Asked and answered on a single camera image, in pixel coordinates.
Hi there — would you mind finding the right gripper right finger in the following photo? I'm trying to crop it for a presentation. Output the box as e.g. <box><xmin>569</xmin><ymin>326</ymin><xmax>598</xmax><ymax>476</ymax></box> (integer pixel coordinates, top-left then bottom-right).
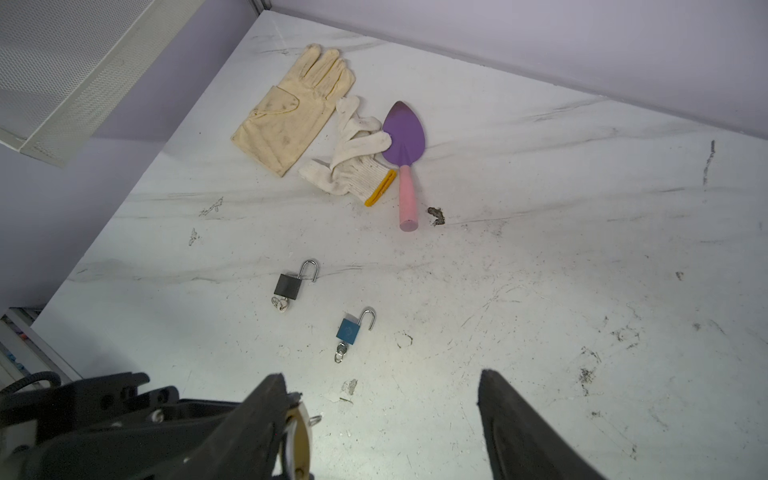
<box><xmin>478</xmin><ymin>369</ymin><xmax>603</xmax><ymax>479</ymax></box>

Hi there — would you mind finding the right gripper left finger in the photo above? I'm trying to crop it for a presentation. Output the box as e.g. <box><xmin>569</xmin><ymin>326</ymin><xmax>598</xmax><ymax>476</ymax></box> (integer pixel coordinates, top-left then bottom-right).
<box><xmin>173</xmin><ymin>374</ymin><xmax>289</xmax><ymax>479</ymax></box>

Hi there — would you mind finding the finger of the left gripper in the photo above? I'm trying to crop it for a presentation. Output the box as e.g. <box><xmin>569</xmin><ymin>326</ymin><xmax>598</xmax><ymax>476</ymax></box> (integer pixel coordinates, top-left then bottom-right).
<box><xmin>1</xmin><ymin>399</ymin><xmax>239</xmax><ymax>479</ymax></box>
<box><xmin>1</xmin><ymin>372</ymin><xmax>180</xmax><ymax>428</ymax></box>

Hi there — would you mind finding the brass padlock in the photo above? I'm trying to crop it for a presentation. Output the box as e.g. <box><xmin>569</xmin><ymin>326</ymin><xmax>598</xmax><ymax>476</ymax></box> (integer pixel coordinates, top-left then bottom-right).
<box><xmin>280</xmin><ymin>402</ymin><xmax>312</xmax><ymax>480</ymax></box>

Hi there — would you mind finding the dark key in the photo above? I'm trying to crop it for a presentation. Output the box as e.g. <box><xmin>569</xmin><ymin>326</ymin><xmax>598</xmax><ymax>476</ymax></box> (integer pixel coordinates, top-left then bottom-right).
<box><xmin>334</xmin><ymin>342</ymin><xmax>349</xmax><ymax>364</ymax></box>

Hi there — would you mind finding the blue padlock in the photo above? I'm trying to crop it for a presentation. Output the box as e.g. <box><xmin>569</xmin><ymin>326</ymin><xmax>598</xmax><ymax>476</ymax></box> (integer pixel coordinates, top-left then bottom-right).
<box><xmin>336</xmin><ymin>307</ymin><xmax>377</xmax><ymax>345</ymax></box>

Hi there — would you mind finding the black padlock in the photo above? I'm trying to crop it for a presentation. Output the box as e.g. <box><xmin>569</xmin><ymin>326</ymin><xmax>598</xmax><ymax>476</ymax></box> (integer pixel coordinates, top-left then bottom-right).
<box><xmin>273</xmin><ymin>259</ymin><xmax>320</xmax><ymax>301</ymax></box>

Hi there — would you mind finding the white knit glove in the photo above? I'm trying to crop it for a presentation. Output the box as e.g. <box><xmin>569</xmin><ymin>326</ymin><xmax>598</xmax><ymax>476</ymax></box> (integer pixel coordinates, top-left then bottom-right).
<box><xmin>299</xmin><ymin>96</ymin><xmax>397</xmax><ymax>207</ymax></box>

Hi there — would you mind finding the purple pink trowel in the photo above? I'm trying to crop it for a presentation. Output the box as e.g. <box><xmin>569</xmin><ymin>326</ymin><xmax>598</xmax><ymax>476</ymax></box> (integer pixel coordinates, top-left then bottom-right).
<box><xmin>382</xmin><ymin>101</ymin><xmax>426</xmax><ymax>232</ymax></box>

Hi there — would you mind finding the lower white mesh shelf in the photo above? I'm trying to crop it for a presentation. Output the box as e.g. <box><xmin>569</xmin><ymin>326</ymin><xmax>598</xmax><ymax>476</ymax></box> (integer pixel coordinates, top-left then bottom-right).
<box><xmin>1</xmin><ymin>1</ymin><xmax>202</xmax><ymax>167</ymax></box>

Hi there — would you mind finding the beige leather glove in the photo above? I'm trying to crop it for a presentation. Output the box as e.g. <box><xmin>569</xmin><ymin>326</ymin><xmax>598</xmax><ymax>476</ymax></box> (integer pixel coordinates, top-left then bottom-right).
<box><xmin>231</xmin><ymin>44</ymin><xmax>355</xmax><ymax>177</ymax></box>

